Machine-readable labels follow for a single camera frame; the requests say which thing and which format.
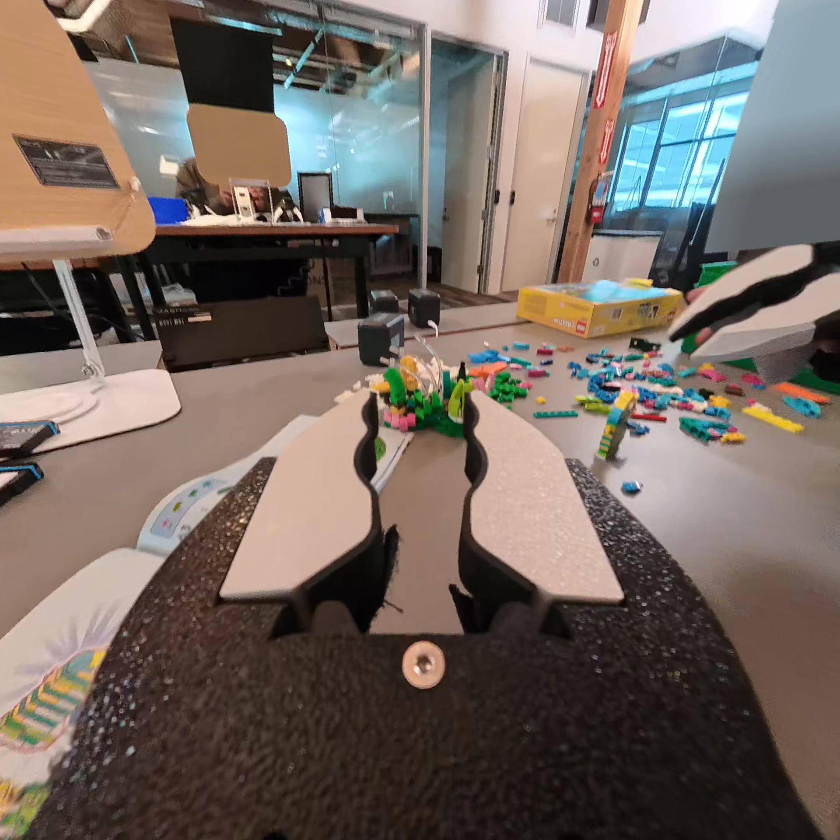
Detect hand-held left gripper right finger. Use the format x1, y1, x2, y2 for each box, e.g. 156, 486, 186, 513
461, 391, 626, 610

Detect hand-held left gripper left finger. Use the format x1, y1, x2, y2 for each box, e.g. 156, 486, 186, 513
218, 392, 385, 603

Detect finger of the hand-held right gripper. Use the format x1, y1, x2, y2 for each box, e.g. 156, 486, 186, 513
668, 244, 824, 339
686, 305, 824, 385

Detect green plastic bin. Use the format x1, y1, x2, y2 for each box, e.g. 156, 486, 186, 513
681, 261, 840, 396

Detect colourful toy bricks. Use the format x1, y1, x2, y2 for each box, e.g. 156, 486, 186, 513
469, 338, 831, 447

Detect green toy brick garden model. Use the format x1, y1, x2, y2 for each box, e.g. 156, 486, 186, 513
338, 354, 487, 437

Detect toy instruction booklet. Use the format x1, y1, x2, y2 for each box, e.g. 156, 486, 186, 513
0, 427, 414, 840

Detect wooden desk lamp white base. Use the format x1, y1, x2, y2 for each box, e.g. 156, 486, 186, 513
0, 0, 181, 454

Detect striped toy brick tower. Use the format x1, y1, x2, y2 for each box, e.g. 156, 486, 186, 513
596, 390, 639, 460

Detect white recycling bin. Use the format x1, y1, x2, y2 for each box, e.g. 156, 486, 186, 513
584, 230, 664, 283

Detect yellow toy box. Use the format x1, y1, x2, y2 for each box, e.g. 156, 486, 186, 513
516, 279, 683, 339

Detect white door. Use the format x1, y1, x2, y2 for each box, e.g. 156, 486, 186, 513
502, 58, 588, 293

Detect cardboard box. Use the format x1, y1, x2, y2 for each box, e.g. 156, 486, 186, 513
308, 259, 358, 309

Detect black battery blue edge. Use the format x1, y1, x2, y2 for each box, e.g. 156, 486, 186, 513
0, 421, 60, 459
0, 461, 46, 506

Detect long wooden work table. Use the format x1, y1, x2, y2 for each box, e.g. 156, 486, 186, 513
118, 220, 401, 342

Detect small black monitor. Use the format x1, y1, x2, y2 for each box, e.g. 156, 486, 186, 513
297, 172, 334, 223

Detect wooden lamp clear stand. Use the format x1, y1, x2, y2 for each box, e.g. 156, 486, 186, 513
187, 104, 291, 224

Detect wooden post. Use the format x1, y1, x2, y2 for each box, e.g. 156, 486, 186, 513
558, 0, 647, 283

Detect long red post sign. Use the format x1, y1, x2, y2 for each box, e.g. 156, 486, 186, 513
594, 29, 619, 109

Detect black wall speaker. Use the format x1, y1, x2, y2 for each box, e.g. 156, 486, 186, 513
586, 0, 651, 30

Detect black wall panel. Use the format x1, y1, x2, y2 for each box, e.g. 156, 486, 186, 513
169, 18, 275, 112

